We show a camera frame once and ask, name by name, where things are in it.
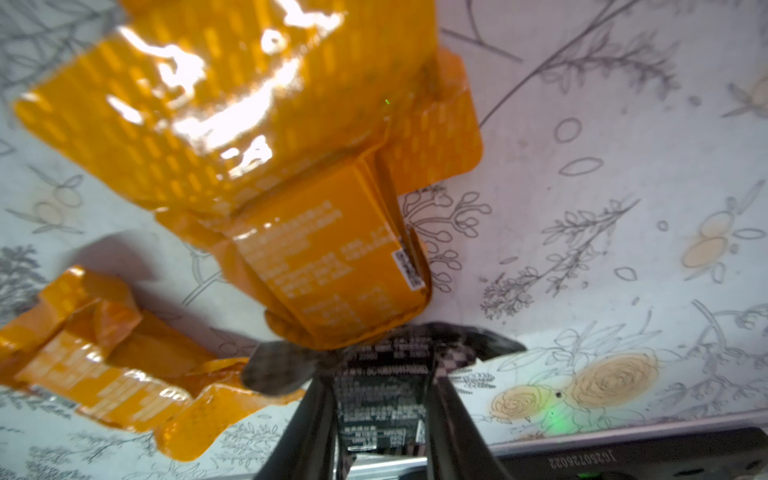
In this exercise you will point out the orange cookie packet right lower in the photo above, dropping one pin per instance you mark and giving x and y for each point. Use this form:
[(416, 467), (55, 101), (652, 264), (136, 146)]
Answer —
[(277, 136)]

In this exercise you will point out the black cookie packet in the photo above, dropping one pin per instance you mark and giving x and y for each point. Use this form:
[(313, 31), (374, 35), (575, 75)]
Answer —
[(380, 388)]

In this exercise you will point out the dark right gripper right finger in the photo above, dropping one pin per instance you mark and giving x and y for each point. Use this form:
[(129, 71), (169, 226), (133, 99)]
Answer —
[(455, 448)]

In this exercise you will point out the orange cookie packet centre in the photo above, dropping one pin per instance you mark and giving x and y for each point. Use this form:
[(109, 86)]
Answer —
[(88, 342)]

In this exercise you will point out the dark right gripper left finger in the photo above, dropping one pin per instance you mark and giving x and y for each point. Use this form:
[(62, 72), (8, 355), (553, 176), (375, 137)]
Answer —
[(306, 448)]

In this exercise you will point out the orange cookie packet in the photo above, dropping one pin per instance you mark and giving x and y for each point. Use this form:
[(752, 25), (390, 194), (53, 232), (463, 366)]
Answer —
[(277, 136), (88, 342)]

